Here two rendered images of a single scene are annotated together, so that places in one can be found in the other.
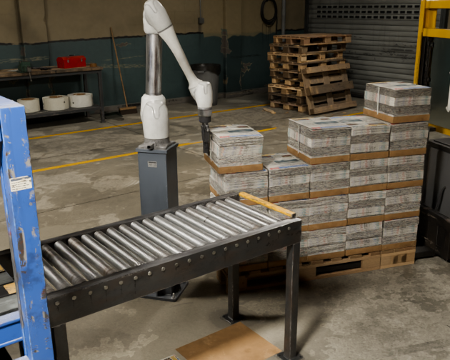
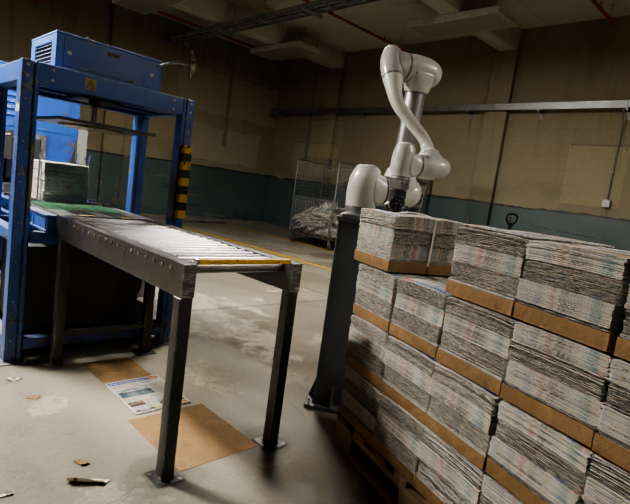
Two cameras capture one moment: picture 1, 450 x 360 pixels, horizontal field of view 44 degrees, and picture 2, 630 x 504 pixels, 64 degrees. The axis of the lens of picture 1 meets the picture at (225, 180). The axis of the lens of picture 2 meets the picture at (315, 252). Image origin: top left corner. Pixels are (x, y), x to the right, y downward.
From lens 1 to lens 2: 355 cm
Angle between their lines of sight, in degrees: 80
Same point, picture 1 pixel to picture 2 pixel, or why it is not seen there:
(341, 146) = (500, 274)
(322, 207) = (448, 392)
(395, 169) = not seen: outside the picture
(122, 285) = (79, 231)
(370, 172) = (556, 372)
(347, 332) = not seen: outside the picture
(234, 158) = (369, 241)
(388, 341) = not seen: outside the picture
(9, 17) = not seen: outside the picture
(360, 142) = (542, 281)
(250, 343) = (202, 448)
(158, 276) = (92, 239)
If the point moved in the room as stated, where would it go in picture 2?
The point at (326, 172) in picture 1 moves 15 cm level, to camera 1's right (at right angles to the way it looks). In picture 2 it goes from (469, 322) to (492, 337)
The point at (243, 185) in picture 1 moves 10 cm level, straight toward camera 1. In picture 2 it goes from (370, 287) to (347, 284)
